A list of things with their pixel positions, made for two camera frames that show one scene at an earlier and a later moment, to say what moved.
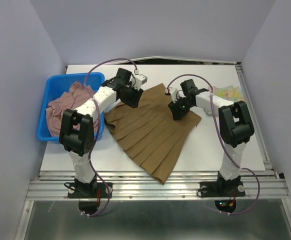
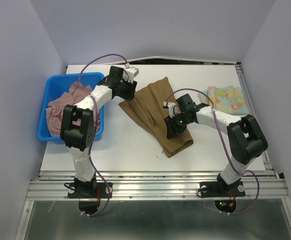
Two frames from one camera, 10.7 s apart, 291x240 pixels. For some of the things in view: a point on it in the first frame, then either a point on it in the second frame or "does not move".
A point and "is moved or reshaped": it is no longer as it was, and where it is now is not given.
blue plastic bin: (57, 83) does not move
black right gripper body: (180, 108) → (179, 122)
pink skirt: (77, 96) does not move
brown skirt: (149, 134) is moved or reshaped
